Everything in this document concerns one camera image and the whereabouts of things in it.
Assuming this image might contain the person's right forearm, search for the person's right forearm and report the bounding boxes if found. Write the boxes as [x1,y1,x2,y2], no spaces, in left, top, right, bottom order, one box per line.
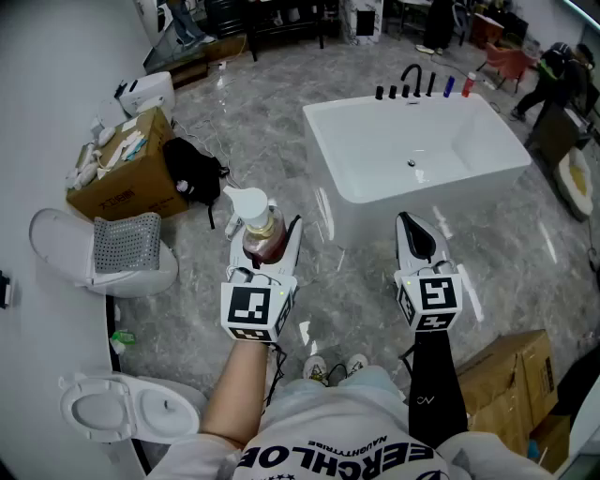
[407,327,471,450]

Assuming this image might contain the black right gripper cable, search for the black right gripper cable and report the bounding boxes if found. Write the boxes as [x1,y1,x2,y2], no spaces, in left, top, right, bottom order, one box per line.
[397,343,419,377]

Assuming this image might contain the grey perforated mat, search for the grey perforated mat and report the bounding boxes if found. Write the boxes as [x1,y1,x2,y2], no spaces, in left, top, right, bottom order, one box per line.
[92,211,163,275]

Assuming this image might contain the black curved bathtub faucet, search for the black curved bathtub faucet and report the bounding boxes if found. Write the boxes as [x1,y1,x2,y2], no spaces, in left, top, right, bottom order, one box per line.
[400,63,424,99]

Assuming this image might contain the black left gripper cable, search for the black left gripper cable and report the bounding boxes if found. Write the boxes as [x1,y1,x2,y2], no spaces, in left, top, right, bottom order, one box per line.
[262,341,290,410]

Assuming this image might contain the black backpack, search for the black backpack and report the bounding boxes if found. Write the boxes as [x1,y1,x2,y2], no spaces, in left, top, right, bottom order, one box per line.
[161,136,232,231]

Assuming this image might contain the white toilet with open seat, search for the white toilet with open seat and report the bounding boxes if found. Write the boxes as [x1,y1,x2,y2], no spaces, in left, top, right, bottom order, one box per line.
[57,371,208,444]

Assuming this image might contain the amber pump bottle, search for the amber pump bottle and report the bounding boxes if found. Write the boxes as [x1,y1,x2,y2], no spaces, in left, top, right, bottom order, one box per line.
[221,186,289,264]

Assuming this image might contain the white bathtub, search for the white bathtub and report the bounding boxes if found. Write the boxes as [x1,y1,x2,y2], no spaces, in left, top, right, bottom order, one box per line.
[301,92,533,250]

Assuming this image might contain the cardboard box with white parts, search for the cardboard box with white parts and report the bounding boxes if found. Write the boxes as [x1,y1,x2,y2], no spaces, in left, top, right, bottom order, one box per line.
[65,106,191,223]

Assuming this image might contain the dark brown cabinet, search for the dark brown cabinet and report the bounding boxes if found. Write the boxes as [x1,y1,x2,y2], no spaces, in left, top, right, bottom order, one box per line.
[523,99,593,175]

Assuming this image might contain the person's white shoe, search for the person's white shoe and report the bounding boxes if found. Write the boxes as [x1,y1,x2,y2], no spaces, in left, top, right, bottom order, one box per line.
[302,354,330,384]
[345,352,370,377]

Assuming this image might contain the person's white printed shirt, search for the person's white printed shirt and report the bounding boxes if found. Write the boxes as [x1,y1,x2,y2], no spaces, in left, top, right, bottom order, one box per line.
[148,393,554,480]

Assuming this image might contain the black table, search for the black table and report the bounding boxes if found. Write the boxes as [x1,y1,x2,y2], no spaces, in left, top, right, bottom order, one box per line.
[242,0,340,63]

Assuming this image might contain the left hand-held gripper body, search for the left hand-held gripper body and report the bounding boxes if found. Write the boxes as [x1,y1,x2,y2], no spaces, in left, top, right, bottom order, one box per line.
[219,264,300,344]

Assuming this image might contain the white toilet with closed lid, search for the white toilet with closed lid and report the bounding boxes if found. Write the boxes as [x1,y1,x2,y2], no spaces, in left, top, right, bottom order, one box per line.
[28,207,180,299]

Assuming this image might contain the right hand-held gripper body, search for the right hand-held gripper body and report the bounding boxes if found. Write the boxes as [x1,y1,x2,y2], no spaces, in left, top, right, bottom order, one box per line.
[393,256,466,333]

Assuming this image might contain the person's light shorts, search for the person's light shorts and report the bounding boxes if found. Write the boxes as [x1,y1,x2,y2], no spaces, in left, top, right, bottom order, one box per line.
[271,365,407,413]

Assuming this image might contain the plain cardboard box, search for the plain cardboard box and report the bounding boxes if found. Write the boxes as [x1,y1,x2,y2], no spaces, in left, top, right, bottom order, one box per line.
[453,328,560,459]

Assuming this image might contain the orange chair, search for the orange chair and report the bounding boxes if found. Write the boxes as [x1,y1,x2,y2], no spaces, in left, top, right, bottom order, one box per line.
[481,41,536,94]

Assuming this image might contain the person's left forearm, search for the person's left forearm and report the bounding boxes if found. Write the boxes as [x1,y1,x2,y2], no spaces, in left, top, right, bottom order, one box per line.
[200,338,274,447]

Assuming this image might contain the marble patterned cabinet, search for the marble patterned cabinet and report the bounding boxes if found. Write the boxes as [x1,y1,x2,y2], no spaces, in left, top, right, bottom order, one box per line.
[338,0,386,48]

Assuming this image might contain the person's left white shoe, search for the person's left white shoe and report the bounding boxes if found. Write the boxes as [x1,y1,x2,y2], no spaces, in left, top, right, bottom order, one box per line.
[302,354,330,384]

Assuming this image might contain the person's right white shoe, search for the person's right white shoe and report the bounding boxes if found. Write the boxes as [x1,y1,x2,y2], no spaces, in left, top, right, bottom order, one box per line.
[345,352,370,377]

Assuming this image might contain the green packet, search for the green packet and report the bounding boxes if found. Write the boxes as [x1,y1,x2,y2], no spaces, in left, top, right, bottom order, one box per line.
[109,328,138,355]

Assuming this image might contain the white and yellow cushion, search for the white and yellow cushion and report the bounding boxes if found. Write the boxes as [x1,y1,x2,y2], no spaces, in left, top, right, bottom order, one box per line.
[552,147,594,222]

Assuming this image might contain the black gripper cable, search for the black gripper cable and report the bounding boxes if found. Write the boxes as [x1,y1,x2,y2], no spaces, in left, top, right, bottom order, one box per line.
[397,343,419,377]
[262,341,290,410]

